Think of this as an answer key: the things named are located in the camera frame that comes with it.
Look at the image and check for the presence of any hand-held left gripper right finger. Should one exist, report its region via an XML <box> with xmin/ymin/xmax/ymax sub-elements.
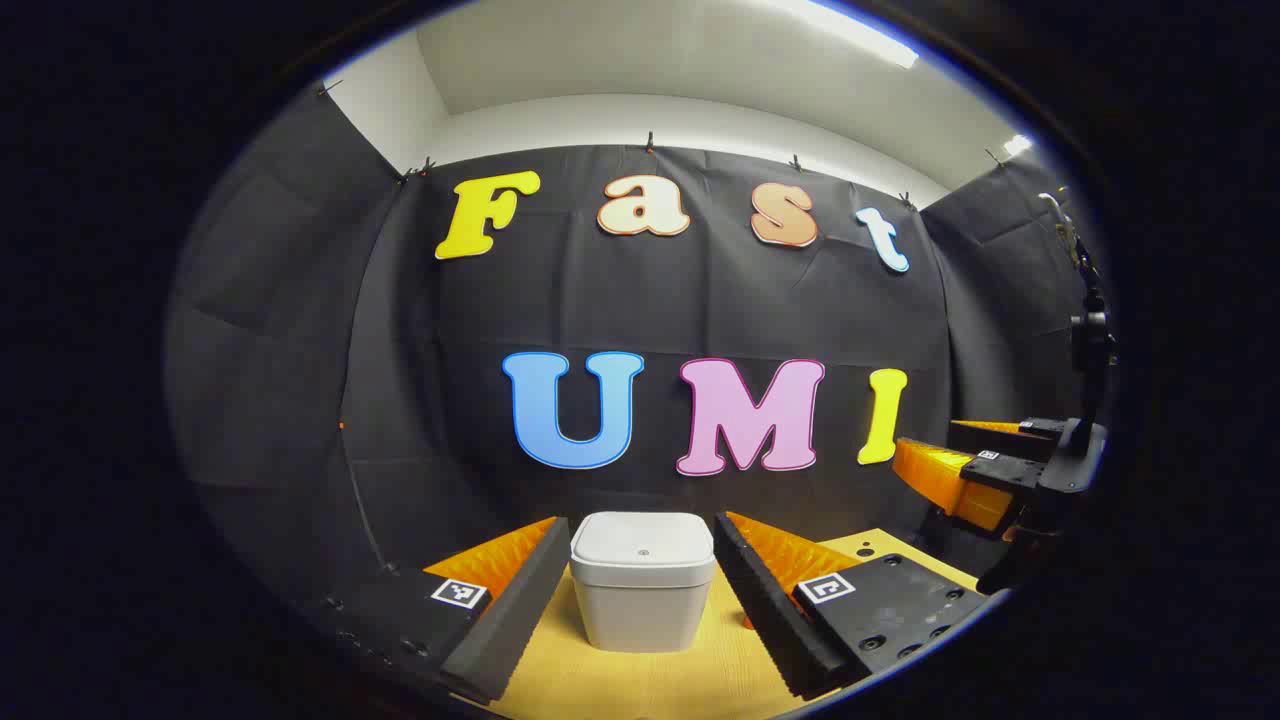
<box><xmin>713</xmin><ymin>511</ymin><xmax>993</xmax><ymax>701</ymax></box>

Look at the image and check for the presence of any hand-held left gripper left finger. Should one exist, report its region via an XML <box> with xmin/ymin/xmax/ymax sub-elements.
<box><xmin>298</xmin><ymin>515</ymin><xmax>573</xmax><ymax>704</ymax></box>

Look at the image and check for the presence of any grey desktop garbage bin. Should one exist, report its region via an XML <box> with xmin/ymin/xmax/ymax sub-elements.
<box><xmin>569</xmin><ymin>511</ymin><xmax>717</xmax><ymax>654</ymax></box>

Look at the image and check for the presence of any wooden desktop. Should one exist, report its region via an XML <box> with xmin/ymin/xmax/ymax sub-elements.
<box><xmin>490</xmin><ymin>528</ymin><xmax>981</xmax><ymax>720</ymax></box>

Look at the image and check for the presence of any black backdrop cloth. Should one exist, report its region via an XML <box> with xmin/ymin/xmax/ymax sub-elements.
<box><xmin>165</xmin><ymin>85</ymin><xmax>1111</xmax><ymax>621</ymax></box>

